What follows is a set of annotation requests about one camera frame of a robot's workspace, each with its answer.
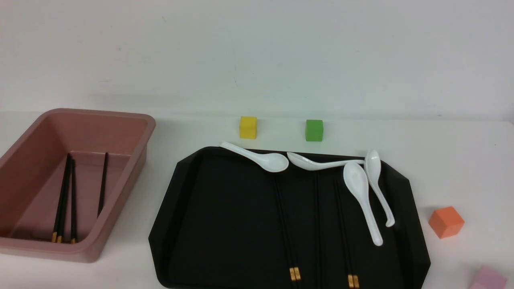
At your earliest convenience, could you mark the black chopstick gold band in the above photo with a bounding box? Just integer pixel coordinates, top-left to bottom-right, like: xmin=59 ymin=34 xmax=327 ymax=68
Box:
xmin=276 ymin=177 xmax=302 ymax=289
xmin=274 ymin=177 xmax=297 ymax=289

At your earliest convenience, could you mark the yellow cube block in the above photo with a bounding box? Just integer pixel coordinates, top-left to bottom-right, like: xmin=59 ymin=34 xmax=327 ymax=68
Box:
xmin=239 ymin=116 xmax=257 ymax=139

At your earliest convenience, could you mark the white spoon far left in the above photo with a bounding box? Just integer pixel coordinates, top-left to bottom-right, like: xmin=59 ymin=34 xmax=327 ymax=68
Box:
xmin=219 ymin=141 xmax=290 ymax=173

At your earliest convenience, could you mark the white spoon upper middle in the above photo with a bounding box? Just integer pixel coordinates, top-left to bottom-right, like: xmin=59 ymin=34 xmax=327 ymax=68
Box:
xmin=286 ymin=152 xmax=365 ymax=171

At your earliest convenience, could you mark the green cube block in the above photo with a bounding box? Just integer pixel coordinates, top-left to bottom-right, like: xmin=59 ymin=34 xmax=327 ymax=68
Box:
xmin=305 ymin=119 xmax=324 ymax=142

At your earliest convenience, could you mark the black plastic tray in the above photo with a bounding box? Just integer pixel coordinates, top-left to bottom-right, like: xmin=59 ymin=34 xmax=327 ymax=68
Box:
xmin=149 ymin=147 xmax=431 ymax=289

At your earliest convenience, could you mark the large white spoon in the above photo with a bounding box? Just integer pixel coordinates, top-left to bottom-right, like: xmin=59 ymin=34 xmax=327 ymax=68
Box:
xmin=342 ymin=162 xmax=383 ymax=246

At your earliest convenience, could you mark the white spoon far right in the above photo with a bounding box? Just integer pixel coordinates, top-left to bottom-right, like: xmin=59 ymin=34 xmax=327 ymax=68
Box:
xmin=363 ymin=149 xmax=396 ymax=228

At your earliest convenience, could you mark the black chopstick in bin right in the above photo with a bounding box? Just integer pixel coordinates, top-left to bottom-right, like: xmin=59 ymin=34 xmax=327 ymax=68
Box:
xmin=97 ymin=152 xmax=108 ymax=217

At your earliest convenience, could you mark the black chopstick in bin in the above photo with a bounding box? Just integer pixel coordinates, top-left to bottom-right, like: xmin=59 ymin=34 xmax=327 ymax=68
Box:
xmin=70 ymin=159 xmax=78 ymax=244
xmin=51 ymin=153 xmax=71 ymax=243
xmin=97 ymin=152 xmax=108 ymax=217
xmin=56 ymin=154 xmax=72 ymax=243

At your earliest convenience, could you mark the black chopstick tray right pair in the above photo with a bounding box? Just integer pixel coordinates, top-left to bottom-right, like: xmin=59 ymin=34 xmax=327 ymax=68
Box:
xmin=334 ymin=179 xmax=356 ymax=289

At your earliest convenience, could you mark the black chopstick tray rightmost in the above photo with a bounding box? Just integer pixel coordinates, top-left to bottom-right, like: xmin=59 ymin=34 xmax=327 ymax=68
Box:
xmin=339 ymin=180 xmax=360 ymax=289

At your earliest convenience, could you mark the pink plastic bin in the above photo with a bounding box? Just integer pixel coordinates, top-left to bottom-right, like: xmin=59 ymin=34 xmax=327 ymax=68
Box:
xmin=0 ymin=108 xmax=155 ymax=263

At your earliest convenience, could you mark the orange cube block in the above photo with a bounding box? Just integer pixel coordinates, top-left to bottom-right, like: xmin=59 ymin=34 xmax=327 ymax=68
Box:
xmin=428 ymin=206 xmax=465 ymax=238

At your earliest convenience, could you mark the black chopstick in bin leftmost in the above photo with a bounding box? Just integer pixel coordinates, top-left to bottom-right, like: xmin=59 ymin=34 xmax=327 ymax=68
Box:
xmin=51 ymin=153 xmax=71 ymax=243

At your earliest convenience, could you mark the pink cube block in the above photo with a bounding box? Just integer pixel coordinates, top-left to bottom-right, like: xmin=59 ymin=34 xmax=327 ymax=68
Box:
xmin=468 ymin=265 xmax=508 ymax=289

